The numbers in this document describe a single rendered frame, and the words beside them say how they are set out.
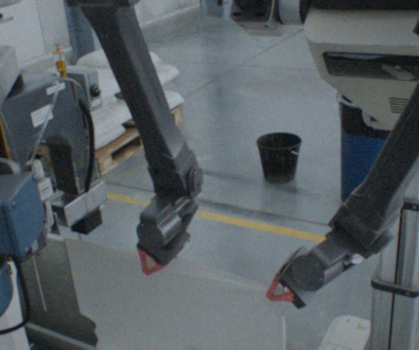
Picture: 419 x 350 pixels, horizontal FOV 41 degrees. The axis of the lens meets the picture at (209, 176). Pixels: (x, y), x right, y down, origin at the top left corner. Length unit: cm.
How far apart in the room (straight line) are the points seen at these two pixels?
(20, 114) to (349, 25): 66
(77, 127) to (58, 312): 92
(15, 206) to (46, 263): 114
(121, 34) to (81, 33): 641
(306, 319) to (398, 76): 155
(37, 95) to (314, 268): 65
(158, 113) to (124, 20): 16
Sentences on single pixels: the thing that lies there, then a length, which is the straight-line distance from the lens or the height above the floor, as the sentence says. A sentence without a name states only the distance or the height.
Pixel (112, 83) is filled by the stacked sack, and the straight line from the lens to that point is 404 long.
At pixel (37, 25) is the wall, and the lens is 684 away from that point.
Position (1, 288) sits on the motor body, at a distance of 92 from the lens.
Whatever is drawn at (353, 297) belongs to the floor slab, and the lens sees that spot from 269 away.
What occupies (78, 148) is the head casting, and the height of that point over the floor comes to 117.
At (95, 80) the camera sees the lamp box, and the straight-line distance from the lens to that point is 130.
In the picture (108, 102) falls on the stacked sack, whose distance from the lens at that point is 415.
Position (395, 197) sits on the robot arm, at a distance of 80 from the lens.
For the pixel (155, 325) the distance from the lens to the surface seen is 122.
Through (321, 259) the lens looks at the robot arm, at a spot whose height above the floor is 117.
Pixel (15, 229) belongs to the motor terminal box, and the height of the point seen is 126.
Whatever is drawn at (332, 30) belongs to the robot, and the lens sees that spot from 117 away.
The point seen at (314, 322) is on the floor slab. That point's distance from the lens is 253.
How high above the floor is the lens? 163
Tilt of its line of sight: 25 degrees down
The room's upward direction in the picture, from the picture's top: 5 degrees counter-clockwise
